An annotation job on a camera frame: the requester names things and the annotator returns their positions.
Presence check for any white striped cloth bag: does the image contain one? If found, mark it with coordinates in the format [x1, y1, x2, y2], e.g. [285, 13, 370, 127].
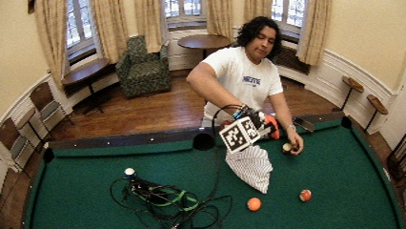
[225, 145, 274, 195]

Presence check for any grey flat device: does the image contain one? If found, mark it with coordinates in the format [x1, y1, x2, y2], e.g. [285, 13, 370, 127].
[293, 116, 315, 133]

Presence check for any white marker cube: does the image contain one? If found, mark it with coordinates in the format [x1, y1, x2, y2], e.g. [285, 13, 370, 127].
[218, 116, 261, 155]

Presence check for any green felt pool table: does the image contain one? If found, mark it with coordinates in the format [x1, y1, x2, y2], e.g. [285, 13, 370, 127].
[23, 111, 405, 229]

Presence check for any white printed t-shirt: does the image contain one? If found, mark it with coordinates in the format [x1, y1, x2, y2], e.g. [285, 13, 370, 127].
[202, 46, 285, 123]

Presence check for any orange billiard ball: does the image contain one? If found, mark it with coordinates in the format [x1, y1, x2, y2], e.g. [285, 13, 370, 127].
[246, 197, 262, 212]

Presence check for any dark radiator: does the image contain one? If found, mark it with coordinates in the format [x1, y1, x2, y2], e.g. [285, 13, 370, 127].
[274, 46, 311, 75]

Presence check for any person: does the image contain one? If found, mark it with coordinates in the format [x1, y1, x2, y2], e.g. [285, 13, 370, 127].
[185, 16, 305, 156]

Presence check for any round wooden table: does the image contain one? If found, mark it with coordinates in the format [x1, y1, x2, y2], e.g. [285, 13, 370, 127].
[176, 33, 233, 60]

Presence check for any green patterned armchair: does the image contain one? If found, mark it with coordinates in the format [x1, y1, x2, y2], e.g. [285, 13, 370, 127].
[114, 34, 173, 98]

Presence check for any window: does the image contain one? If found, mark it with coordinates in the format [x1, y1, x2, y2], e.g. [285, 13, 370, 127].
[270, 0, 307, 29]
[67, 0, 96, 50]
[164, 0, 206, 20]

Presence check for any half-round wooden side table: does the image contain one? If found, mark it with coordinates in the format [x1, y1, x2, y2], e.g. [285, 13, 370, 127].
[61, 57, 112, 115]

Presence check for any wooden chair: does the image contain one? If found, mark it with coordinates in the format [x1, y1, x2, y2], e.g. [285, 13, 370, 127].
[28, 81, 75, 130]
[0, 116, 37, 175]

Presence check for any row of beige curtains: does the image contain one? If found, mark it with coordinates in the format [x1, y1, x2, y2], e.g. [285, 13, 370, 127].
[35, 0, 334, 84]

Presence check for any black glove cable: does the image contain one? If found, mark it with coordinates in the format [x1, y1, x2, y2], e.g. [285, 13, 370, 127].
[209, 104, 245, 204]

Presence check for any small wooden wall ledge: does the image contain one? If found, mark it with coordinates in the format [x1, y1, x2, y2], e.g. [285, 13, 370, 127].
[365, 94, 390, 132]
[338, 75, 366, 112]

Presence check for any black cable bundle green strap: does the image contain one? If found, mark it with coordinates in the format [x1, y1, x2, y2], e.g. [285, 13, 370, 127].
[109, 176, 233, 229]

